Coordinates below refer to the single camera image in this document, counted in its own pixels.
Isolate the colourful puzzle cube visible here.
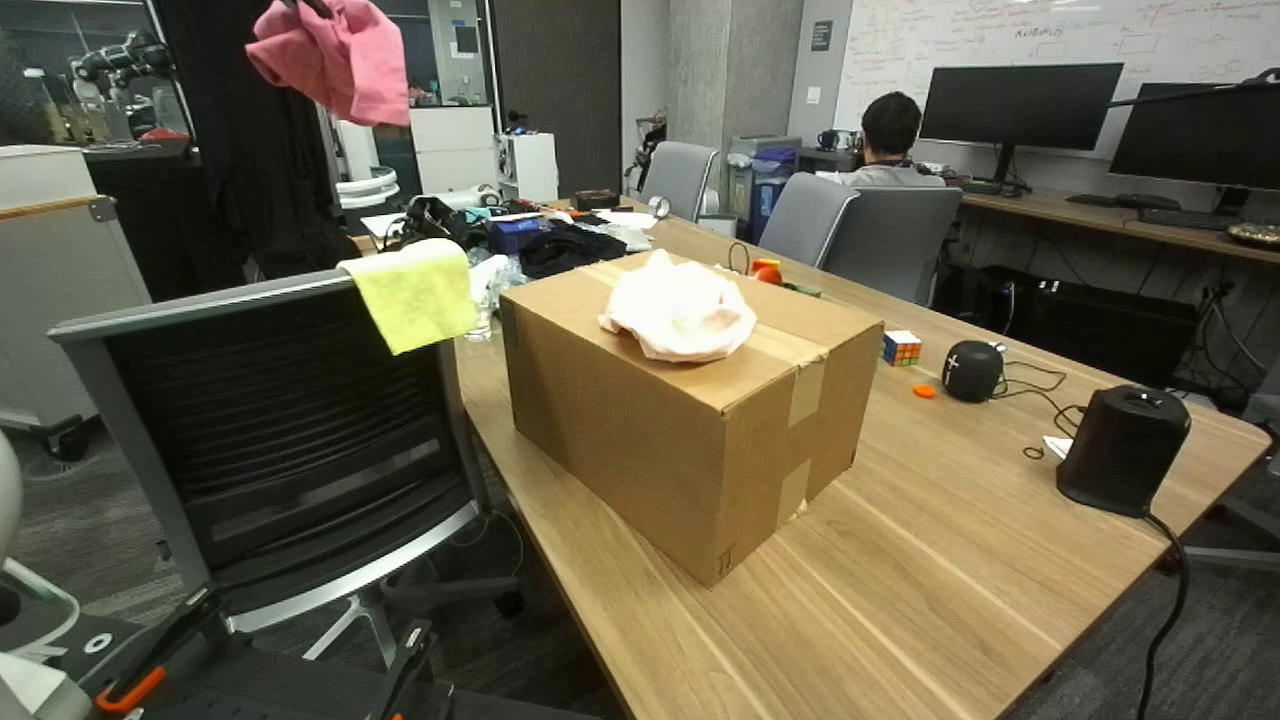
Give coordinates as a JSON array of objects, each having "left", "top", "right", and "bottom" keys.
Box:
[{"left": 880, "top": 329, "right": 923, "bottom": 366}]

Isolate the sealed brown cardboard box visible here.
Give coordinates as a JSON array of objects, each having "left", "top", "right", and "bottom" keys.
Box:
[{"left": 501, "top": 253, "right": 883, "bottom": 586}]

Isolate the peach beige towel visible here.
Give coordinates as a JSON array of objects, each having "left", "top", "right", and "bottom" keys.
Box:
[{"left": 600, "top": 253, "right": 754, "bottom": 366}]

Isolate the black power cable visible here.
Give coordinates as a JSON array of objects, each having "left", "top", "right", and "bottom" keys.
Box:
[{"left": 1129, "top": 510, "right": 1193, "bottom": 720}]

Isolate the yellow microfiber towel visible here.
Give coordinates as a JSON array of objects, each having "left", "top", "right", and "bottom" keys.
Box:
[{"left": 343, "top": 240, "right": 476, "bottom": 355}]

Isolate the left black computer monitor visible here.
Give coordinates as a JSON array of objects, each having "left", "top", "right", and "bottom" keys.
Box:
[{"left": 921, "top": 63, "right": 1119, "bottom": 198}]

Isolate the pile of dark clutter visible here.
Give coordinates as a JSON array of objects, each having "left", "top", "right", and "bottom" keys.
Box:
[{"left": 386, "top": 198, "right": 637, "bottom": 282}]

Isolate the black mesh office chair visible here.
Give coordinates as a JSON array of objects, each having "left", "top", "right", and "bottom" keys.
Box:
[{"left": 52, "top": 271, "right": 478, "bottom": 636}]

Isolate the orange handled tool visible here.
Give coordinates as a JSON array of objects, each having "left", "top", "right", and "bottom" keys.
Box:
[{"left": 91, "top": 666, "right": 166, "bottom": 715}]

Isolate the person in grey shirt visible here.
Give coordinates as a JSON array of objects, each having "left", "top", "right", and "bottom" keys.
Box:
[{"left": 845, "top": 94, "right": 944, "bottom": 194}]

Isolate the black computer monitor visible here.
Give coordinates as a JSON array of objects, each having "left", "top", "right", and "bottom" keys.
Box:
[
  {"left": 1113, "top": 86, "right": 1280, "bottom": 223},
  {"left": 921, "top": 63, "right": 1119, "bottom": 198}
]

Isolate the wooden side desk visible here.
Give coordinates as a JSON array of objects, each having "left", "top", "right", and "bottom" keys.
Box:
[{"left": 963, "top": 194, "right": 1280, "bottom": 270}]

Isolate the right black computer monitor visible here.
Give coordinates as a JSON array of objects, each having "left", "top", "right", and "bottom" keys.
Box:
[{"left": 1113, "top": 86, "right": 1280, "bottom": 223}]

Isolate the grey office chair near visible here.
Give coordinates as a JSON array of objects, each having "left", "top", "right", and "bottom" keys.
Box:
[{"left": 760, "top": 172, "right": 959, "bottom": 305}]

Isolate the pink towel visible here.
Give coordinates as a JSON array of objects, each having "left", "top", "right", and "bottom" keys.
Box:
[{"left": 242, "top": 0, "right": 412, "bottom": 127}]

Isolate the small round black speaker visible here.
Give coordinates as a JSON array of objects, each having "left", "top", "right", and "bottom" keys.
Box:
[{"left": 938, "top": 342, "right": 1002, "bottom": 406}]

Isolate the grey office chair far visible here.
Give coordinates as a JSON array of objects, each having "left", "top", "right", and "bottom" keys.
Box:
[{"left": 639, "top": 140, "right": 721, "bottom": 219}]

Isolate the grey office chair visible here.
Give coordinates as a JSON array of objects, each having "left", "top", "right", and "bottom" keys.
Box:
[
  {"left": 639, "top": 140, "right": 721, "bottom": 219},
  {"left": 760, "top": 172, "right": 959, "bottom": 305}
]

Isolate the black cylindrical speaker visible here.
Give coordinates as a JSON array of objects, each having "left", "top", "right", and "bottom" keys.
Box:
[{"left": 1056, "top": 386, "right": 1193, "bottom": 516}]

